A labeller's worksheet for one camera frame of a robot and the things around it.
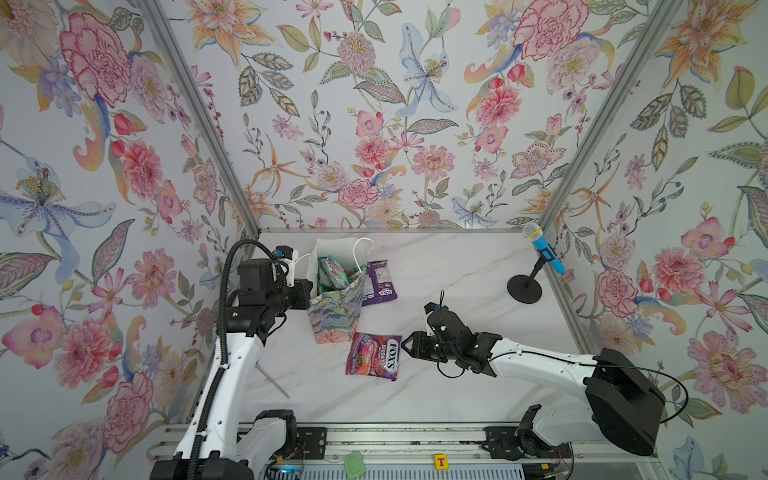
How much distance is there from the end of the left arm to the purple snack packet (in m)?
0.37

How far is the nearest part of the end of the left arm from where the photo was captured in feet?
1.71

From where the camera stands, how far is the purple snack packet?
3.37ft
